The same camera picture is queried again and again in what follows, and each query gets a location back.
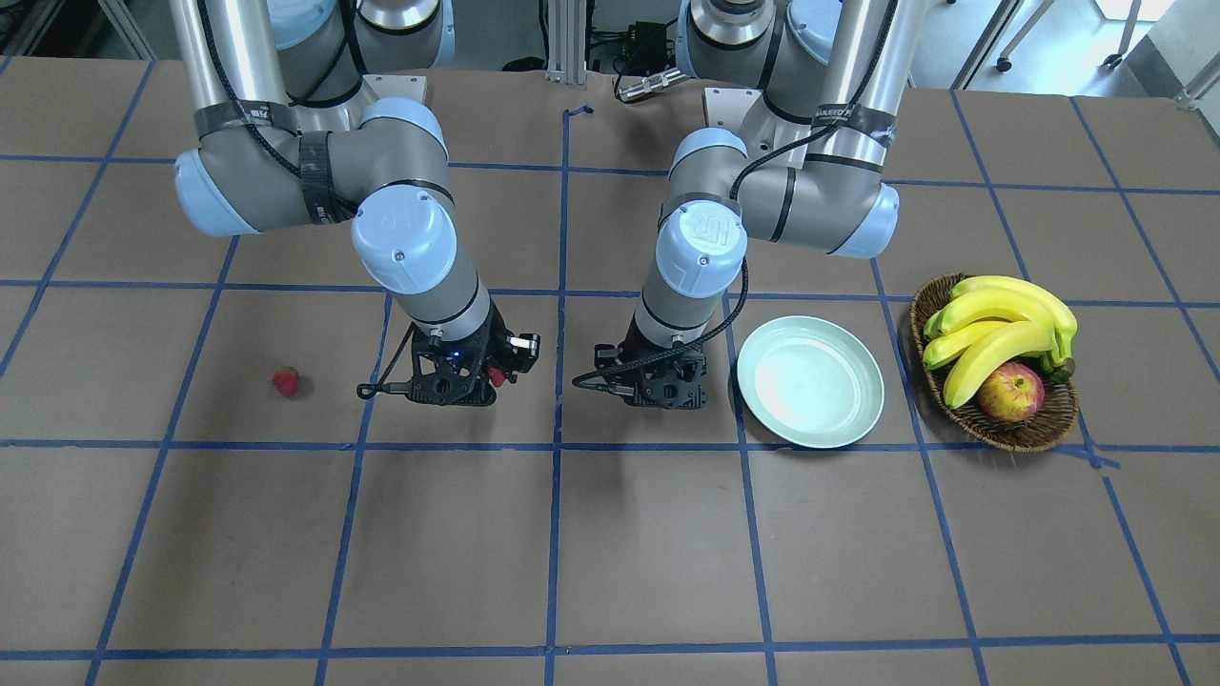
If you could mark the brown wicker basket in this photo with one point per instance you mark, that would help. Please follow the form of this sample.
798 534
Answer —
1046 429

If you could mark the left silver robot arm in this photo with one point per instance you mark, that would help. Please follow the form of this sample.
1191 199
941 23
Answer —
803 168

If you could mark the pale green plate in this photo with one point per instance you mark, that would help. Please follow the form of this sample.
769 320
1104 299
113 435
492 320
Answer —
810 382

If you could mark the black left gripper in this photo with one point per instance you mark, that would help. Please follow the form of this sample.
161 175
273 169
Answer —
604 358

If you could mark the red yellow apple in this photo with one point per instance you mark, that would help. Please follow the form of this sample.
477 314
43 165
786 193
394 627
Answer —
1012 393

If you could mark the aluminium frame post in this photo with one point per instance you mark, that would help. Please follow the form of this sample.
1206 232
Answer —
566 42

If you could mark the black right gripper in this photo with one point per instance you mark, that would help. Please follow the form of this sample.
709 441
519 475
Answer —
495 335

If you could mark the yellow banana bunch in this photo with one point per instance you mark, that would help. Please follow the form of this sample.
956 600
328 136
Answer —
970 326

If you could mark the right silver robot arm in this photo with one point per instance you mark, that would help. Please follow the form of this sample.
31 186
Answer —
295 127

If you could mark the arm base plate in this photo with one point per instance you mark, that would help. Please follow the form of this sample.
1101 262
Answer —
728 109
397 85

